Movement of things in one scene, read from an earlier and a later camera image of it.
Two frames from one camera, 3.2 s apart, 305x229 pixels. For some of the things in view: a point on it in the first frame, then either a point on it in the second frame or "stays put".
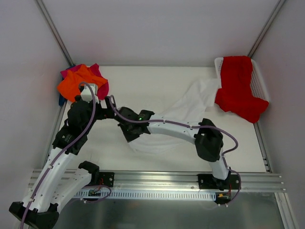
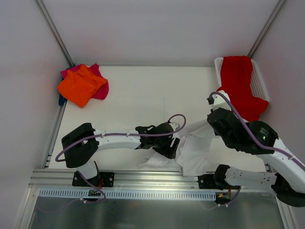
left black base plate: x=106 y=178 stays put
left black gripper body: x=77 y=98 -> x=172 y=148
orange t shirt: x=68 y=87 stays put
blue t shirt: x=61 y=99 stays put
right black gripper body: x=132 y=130 -> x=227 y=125
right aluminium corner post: x=266 y=27 stays put
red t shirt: x=235 y=94 stays put
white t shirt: x=189 y=104 -> x=192 y=155
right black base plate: x=209 y=182 stays put
